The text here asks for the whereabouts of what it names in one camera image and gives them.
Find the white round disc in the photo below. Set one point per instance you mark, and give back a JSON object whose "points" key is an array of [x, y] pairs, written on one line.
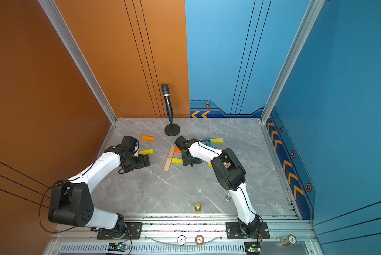
{"points": [[181, 240]]}

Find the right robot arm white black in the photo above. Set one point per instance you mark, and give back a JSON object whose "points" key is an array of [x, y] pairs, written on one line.
{"points": [[230, 174]]}

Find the right green circuit board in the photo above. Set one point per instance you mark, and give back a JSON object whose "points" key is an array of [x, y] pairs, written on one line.
{"points": [[252, 248]]}

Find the aluminium front rail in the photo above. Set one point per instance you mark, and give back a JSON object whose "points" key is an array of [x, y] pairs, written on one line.
{"points": [[168, 227]]}

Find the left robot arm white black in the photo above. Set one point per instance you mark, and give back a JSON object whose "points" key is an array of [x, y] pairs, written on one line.
{"points": [[71, 201]]}

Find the silver cylinder weight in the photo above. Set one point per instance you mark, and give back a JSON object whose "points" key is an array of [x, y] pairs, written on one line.
{"points": [[227, 197]]}

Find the teal block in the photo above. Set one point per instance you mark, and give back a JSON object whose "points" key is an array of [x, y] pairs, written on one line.
{"points": [[208, 142]]}

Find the copper round disc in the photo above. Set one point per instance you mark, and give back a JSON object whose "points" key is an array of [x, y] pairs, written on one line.
{"points": [[199, 240]]}

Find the black microphone on stand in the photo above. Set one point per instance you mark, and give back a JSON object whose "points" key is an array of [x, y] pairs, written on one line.
{"points": [[171, 129]]}

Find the tan block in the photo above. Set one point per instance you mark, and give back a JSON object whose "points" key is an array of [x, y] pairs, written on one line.
{"points": [[167, 165], [171, 153]]}

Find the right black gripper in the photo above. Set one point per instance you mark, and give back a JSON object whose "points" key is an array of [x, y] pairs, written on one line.
{"points": [[195, 162]]}

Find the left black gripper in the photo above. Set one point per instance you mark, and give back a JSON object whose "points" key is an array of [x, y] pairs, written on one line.
{"points": [[142, 162]]}

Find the left green circuit board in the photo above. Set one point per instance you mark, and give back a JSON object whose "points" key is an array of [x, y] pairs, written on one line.
{"points": [[115, 248]]}

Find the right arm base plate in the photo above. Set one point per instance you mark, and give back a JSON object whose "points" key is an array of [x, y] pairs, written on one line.
{"points": [[238, 230]]}

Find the brass cylinder weight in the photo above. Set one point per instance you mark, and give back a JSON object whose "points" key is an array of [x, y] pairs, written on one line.
{"points": [[198, 207]]}

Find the yellow block diagonal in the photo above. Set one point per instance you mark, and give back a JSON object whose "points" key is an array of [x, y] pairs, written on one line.
{"points": [[177, 161]]}

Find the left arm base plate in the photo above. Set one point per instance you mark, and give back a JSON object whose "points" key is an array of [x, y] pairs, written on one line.
{"points": [[130, 230]]}

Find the green circuit board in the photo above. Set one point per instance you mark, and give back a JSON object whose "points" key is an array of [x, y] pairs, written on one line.
{"points": [[252, 248], [115, 248]]}

